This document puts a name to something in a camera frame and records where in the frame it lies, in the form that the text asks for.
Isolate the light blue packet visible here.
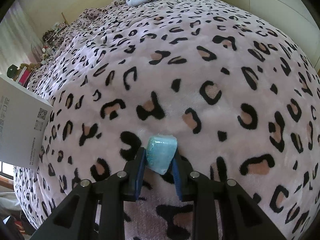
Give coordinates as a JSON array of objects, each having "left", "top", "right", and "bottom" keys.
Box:
[{"left": 145, "top": 135, "right": 178, "bottom": 175}]

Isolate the brown plush toy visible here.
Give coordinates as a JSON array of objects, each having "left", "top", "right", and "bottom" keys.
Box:
[{"left": 20, "top": 62, "right": 38, "bottom": 72}]

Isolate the cream wardrobe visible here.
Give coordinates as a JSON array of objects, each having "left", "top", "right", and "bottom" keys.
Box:
[{"left": 215, "top": 0, "right": 320, "bottom": 73}]

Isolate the pink leopard print blanket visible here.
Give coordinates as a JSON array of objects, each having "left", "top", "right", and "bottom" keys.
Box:
[{"left": 12, "top": 0, "right": 320, "bottom": 240}]

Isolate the black baseball cap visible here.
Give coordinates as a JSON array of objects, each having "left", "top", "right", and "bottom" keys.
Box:
[{"left": 5, "top": 65, "right": 20, "bottom": 78}]

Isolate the window with wooden frame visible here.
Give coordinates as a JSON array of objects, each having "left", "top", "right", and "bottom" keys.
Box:
[{"left": 0, "top": 161, "right": 15, "bottom": 188}]

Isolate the large pale pink cardboard box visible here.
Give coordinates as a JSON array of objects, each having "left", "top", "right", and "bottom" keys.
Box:
[{"left": 0, "top": 74, "right": 54, "bottom": 168}]

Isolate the shelf with cosmetics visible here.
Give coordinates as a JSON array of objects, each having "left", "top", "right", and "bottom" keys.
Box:
[{"left": 41, "top": 22, "right": 68, "bottom": 63}]

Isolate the pink storage box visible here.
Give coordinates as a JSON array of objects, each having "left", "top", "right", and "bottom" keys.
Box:
[{"left": 17, "top": 70, "right": 32, "bottom": 88}]

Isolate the sheer white curtain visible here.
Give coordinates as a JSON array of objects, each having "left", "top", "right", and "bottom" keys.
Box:
[{"left": 0, "top": 1, "right": 43, "bottom": 75}]

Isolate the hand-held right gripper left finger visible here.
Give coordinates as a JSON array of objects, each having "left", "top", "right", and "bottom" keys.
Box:
[{"left": 30, "top": 147, "right": 147, "bottom": 240}]

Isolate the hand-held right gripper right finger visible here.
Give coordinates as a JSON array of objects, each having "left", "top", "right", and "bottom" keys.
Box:
[{"left": 171, "top": 152, "right": 287, "bottom": 240}]

